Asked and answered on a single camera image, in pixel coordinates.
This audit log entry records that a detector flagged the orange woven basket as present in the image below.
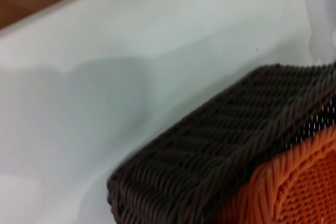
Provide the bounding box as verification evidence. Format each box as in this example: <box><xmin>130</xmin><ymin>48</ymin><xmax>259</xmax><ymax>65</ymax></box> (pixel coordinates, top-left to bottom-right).
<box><xmin>183</xmin><ymin>126</ymin><xmax>336</xmax><ymax>224</ymax></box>

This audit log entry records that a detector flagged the dark brown woven basket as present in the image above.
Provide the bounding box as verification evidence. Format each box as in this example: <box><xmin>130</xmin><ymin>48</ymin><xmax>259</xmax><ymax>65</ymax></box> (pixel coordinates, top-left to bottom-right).
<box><xmin>106</xmin><ymin>61</ymin><xmax>336</xmax><ymax>224</ymax></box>

